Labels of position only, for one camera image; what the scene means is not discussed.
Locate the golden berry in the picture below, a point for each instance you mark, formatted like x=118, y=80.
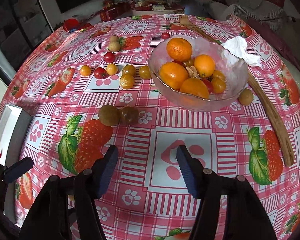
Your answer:
x=127, y=81
x=129, y=69
x=145, y=73

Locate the small red tomato far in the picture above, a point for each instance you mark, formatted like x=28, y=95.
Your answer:
x=165, y=35

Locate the golden berry right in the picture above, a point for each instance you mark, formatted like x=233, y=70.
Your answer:
x=145, y=73

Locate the dark brown cherry tomato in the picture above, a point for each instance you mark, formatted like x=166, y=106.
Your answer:
x=129, y=115

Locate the grey sofa with cushions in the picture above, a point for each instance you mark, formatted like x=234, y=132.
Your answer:
x=271, y=12

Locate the red cherry tomato lower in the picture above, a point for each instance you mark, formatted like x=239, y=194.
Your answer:
x=100, y=73

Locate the golden berry lower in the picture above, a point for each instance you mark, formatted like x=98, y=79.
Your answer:
x=127, y=81

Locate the yellow tomato far left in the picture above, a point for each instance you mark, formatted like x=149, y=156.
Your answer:
x=85, y=71

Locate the orange mandarin top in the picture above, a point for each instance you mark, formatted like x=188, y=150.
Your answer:
x=179, y=49

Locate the white round coffee table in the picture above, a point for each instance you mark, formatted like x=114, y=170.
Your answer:
x=150, y=8

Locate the crumpled white tissue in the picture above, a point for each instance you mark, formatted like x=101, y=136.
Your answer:
x=238, y=47

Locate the red cherry tomato upper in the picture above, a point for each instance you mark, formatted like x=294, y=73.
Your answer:
x=109, y=57

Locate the tan longan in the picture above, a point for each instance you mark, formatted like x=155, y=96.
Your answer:
x=109, y=115
x=114, y=46
x=246, y=97
x=114, y=38

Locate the red cherry tomato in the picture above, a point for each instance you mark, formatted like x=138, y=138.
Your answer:
x=109, y=57
x=100, y=73

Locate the pink strawberry checkered tablecloth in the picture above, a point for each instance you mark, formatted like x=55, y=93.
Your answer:
x=147, y=198

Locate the small yellow tomato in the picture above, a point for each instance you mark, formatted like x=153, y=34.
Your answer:
x=111, y=69

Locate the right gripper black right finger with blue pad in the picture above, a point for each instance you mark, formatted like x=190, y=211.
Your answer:
x=246, y=217

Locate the orange mandarin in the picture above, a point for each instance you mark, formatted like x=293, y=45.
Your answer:
x=196, y=87
x=173, y=75
x=179, y=49
x=205, y=65

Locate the clear glass fruit bowl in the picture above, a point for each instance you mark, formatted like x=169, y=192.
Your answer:
x=196, y=74

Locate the orange mandarin front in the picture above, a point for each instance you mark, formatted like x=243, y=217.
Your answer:
x=196, y=87

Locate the white tray grey rim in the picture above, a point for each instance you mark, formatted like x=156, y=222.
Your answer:
x=14, y=126

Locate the orange mandarin right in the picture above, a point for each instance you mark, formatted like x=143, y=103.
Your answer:
x=205, y=65

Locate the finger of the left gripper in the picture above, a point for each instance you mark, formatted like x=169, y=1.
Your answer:
x=17, y=169

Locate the orange mandarin left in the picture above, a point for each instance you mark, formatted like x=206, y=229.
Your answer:
x=173, y=75

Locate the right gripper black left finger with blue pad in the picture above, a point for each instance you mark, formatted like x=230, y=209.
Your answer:
x=63, y=201

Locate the tan longan beside fork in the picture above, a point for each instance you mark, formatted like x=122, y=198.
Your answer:
x=246, y=97

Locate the golden berry upper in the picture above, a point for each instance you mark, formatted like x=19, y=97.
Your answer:
x=129, y=69

